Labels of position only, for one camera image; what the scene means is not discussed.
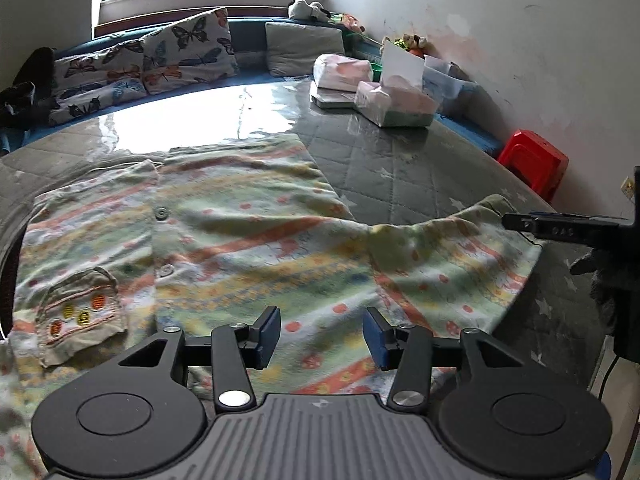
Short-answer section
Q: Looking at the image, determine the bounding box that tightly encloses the white plush toy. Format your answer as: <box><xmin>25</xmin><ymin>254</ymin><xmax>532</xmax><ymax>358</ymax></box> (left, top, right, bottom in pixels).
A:
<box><xmin>287</xmin><ymin>0</ymin><xmax>332</xmax><ymax>24</ymax></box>

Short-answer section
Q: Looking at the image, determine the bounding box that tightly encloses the pink tissue pack with paper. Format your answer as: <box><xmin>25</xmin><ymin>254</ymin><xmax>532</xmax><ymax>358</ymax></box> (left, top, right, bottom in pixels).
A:
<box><xmin>354</xmin><ymin>41</ymin><xmax>442</xmax><ymax>129</ymax></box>

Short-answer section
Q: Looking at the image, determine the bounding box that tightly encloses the person's right hand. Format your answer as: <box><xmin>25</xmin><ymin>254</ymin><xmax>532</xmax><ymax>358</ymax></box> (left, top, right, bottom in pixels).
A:
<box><xmin>570</xmin><ymin>251</ymin><xmax>620</xmax><ymax>335</ymax></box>

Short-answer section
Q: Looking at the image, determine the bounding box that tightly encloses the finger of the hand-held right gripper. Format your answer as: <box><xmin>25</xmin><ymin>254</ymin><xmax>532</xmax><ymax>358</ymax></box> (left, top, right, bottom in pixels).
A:
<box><xmin>501</xmin><ymin>212</ymin><xmax>626</xmax><ymax>249</ymax></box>

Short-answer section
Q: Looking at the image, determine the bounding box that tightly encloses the grey pillow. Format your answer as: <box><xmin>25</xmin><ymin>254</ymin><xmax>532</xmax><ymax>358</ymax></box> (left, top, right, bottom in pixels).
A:
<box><xmin>265</xmin><ymin>22</ymin><xmax>347</xmax><ymax>79</ymax></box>

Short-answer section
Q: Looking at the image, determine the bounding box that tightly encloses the upright butterfly print pillow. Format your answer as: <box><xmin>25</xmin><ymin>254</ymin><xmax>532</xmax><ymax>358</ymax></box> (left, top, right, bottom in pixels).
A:
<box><xmin>141</xmin><ymin>6</ymin><xmax>240</xmax><ymax>95</ymax></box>

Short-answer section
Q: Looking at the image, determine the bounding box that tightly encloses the colourful plush toy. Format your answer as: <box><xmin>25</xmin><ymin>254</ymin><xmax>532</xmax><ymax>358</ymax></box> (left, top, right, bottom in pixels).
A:
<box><xmin>331</xmin><ymin>12</ymin><xmax>367</xmax><ymax>36</ymax></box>

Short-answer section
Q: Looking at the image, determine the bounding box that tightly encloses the red plastic stool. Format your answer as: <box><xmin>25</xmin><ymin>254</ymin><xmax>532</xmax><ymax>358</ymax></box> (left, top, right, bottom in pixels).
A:
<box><xmin>497</xmin><ymin>129</ymin><xmax>570</xmax><ymax>204</ymax></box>

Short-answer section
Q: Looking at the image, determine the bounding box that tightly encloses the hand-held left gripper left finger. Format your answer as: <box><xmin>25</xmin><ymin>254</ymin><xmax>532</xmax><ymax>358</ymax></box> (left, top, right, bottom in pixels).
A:
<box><xmin>117</xmin><ymin>305</ymin><xmax>281</xmax><ymax>409</ymax></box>

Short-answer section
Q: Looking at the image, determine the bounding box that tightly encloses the blue sofa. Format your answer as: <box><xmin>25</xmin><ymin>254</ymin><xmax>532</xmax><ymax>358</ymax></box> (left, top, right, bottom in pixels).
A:
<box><xmin>0</xmin><ymin>14</ymin><xmax>505</xmax><ymax>160</ymax></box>

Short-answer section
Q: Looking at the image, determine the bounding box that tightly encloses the long butterfly print pillow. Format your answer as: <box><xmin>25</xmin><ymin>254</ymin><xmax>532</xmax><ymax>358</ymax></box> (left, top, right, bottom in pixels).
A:
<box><xmin>50</xmin><ymin>40</ymin><xmax>147</xmax><ymax>127</ymax></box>

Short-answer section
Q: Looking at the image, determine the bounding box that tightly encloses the black clothing pile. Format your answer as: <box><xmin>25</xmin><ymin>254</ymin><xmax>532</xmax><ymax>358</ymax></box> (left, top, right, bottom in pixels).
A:
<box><xmin>0</xmin><ymin>47</ymin><xmax>59</xmax><ymax>130</ymax></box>

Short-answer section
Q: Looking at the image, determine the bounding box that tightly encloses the striped patterned button shirt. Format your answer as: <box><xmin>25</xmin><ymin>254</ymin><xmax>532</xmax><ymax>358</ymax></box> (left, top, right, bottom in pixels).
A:
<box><xmin>0</xmin><ymin>132</ymin><xmax>546</xmax><ymax>480</ymax></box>

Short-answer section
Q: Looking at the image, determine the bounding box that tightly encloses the brown teddy bear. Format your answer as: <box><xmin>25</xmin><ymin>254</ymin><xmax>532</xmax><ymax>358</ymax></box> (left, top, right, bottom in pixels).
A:
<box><xmin>392</xmin><ymin>34</ymin><xmax>429</xmax><ymax>57</ymax></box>

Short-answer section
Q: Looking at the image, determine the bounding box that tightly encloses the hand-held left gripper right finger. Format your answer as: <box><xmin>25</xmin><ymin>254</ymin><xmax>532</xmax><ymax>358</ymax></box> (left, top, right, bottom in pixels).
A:
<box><xmin>362</xmin><ymin>307</ymin><xmax>526</xmax><ymax>409</ymax></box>

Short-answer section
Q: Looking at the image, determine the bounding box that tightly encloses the grey quilted star table cover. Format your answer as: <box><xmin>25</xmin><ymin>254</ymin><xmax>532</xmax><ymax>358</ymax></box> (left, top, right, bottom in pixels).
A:
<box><xmin>0</xmin><ymin>77</ymin><xmax>608</xmax><ymax>411</ymax></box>

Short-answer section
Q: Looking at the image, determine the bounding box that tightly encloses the clear plastic storage box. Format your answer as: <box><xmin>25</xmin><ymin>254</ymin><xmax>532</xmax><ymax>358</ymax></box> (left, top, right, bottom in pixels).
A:
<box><xmin>422</xmin><ymin>54</ymin><xmax>477</xmax><ymax>113</ymax></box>

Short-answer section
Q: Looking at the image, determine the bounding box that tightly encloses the black cable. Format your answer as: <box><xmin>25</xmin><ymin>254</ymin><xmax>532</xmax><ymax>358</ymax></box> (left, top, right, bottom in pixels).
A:
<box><xmin>596</xmin><ymin>352</ymin><xmax>622</xmax><ymax>403</ymax></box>

